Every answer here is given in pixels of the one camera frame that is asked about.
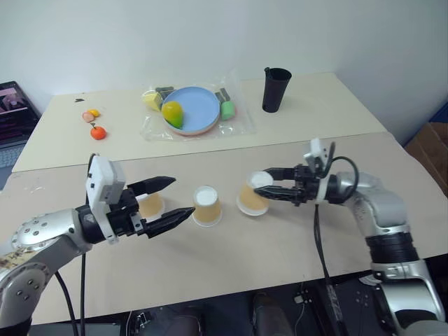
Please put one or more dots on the dark grey toy piece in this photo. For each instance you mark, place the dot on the dark grey toy piece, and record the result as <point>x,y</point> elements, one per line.
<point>164,90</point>
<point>222,95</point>

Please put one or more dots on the pink yellow toy fruit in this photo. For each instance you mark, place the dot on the pink yellow toy fruit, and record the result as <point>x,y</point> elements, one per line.
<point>91,115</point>

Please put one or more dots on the yellow toy block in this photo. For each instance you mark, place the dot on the yellow toy block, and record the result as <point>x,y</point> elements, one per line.
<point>151,99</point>

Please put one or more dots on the open laptop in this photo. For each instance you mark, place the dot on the open laptop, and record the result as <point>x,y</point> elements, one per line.
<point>14,115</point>

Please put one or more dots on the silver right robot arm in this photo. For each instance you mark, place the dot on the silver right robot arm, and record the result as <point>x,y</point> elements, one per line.
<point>381,203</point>

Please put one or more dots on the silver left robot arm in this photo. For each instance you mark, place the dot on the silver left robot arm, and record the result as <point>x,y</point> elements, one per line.
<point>42,231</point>

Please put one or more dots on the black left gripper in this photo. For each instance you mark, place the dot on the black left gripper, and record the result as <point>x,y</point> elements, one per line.
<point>122,217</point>

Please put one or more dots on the green toy block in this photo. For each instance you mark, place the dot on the green toy block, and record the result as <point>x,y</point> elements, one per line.
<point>227,110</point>

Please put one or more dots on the clear plastic bag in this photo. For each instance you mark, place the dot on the clear plastic bag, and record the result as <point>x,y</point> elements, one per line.
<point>238,126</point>

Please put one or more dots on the light blue plate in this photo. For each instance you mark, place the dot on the light blue plate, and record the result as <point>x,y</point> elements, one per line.
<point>199,108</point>

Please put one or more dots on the yellow green toy mango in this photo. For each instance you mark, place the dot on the yellow green toy mango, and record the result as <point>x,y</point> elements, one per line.
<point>173,112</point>

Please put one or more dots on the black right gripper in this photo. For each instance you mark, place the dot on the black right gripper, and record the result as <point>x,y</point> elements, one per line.
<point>306,187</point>

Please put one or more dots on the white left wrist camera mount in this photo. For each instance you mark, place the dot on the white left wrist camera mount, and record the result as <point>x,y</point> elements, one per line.
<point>103,175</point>

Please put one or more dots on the dark rounded shape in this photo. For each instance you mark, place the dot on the dark rounded shape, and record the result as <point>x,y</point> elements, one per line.
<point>271,315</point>

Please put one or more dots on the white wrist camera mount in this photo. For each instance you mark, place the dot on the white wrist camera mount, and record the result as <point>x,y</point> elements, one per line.
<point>315,150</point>
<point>103,175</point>

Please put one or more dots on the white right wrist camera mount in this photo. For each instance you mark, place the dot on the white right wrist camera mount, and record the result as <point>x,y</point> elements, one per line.
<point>315,150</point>

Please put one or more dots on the brown paper cup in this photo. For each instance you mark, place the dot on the brown paper cup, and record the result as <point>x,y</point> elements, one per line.
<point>207,210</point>
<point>152,206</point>
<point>250,203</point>

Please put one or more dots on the tall black plastic cup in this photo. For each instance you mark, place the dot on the tall black plastic cup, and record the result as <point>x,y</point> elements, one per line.
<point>274,91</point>

